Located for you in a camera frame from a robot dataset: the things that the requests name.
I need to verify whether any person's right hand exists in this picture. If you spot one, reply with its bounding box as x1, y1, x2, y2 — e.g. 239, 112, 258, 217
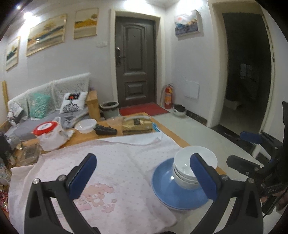
261, 192, 287, 214

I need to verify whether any blue plate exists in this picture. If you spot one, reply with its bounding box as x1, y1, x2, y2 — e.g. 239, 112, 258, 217
151, 158, 208, 211

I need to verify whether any red lid container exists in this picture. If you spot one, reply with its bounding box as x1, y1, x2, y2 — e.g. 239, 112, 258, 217
33, 121, 58, 136

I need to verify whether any steel bowl on floor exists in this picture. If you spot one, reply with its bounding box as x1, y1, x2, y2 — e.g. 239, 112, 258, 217
172, 104, 187, 118

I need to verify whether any clear plastic lid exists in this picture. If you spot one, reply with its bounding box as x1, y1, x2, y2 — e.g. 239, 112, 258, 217
106, 116, 123, 128

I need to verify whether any teal pillow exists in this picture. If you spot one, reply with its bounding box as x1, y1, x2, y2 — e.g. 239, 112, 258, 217
29, 93, 51, 119

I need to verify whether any red door mat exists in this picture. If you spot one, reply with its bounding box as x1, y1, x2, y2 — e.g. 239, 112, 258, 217
120, 103, 168, 116

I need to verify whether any large landscape painting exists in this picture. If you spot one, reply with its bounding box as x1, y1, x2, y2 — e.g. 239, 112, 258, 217
26, 14, 67, 57

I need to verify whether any dark entrance door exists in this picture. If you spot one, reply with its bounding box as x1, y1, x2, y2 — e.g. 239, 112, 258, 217
115, 17, 157, 107

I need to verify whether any gold paper bag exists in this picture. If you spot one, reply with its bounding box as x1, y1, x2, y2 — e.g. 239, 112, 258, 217
121, 115, 153, 135

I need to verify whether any cream bowl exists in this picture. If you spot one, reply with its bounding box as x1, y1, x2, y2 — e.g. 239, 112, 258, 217
173, 174, 200, 190

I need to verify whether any black folded bag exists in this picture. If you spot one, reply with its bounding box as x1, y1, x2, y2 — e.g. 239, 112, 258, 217
94, 124, 117, 136

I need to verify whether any wooden sofa armrest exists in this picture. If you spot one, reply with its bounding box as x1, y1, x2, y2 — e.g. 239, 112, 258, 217
85, 90, 101, 121

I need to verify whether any left landscape painting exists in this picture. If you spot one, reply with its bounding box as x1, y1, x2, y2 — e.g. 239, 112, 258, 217
5, 37, 21, 71

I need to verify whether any wall picture right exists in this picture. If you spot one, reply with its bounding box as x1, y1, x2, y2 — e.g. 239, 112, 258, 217
174, 10, 203, 40

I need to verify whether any sofa with lace cover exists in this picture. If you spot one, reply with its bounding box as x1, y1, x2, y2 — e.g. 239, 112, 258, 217
1, 73, 101, 142

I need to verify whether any black white pillow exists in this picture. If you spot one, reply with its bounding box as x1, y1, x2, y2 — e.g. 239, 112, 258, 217
7, 102, 28, 126

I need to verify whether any white wall panel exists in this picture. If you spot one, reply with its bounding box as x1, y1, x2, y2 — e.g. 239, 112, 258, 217
184, 80, 200, 99

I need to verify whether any small landscape painting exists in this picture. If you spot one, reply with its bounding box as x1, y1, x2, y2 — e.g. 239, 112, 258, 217
73, 8, 99, 39

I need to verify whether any white plastic container bowl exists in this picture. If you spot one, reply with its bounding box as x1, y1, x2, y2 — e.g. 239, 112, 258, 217
74, 118, 97, 134

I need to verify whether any grey trash bin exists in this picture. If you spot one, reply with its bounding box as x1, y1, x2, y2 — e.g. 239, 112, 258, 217
99, 101, 119, 120

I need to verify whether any pink dotted cloth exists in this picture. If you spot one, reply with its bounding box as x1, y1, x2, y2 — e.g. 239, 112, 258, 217
7, 131, 183, 234

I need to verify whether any white plastic bag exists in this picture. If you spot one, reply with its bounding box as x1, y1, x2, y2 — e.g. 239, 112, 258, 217
36, 122, 75, 152

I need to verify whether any red fire extinguisher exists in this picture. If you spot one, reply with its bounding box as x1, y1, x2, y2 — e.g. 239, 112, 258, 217
160, 83, 174, 109

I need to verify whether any tree print pillow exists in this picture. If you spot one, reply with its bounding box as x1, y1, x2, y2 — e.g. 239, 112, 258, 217
60, 92, 88, 114

